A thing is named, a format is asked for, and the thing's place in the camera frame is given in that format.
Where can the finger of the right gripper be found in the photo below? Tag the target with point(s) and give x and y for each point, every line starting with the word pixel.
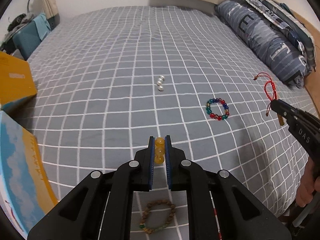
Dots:
pixel 295 116

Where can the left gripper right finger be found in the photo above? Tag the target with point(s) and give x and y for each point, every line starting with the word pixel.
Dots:
pixel 219 206

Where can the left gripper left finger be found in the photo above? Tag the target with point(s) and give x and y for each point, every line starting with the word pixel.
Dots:
pixel 100 206

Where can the white pearl beads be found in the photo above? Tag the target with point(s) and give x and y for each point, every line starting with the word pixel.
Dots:
pixel 160 81

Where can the person's right hand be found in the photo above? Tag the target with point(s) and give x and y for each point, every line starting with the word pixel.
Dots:
pixel 308 184

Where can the blue lettered pillow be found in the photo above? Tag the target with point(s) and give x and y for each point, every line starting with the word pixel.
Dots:
pixel 267 42

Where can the blue orange cardboard box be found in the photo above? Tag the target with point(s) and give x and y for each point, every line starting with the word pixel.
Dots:
pixel 26 194

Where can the patterned folded quilt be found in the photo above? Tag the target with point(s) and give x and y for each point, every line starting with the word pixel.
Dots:
pixel 289 26

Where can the grey checked bed sheet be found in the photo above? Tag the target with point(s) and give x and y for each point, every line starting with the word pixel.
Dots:
pixel 98 101

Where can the teal suitcase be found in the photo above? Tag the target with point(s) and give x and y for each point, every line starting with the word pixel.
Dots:
pixel 26 39

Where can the light blue cloth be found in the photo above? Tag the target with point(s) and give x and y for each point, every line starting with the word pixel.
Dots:
pixel 42 26

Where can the black headphones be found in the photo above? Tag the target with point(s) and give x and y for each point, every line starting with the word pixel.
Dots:
pixel 17 21

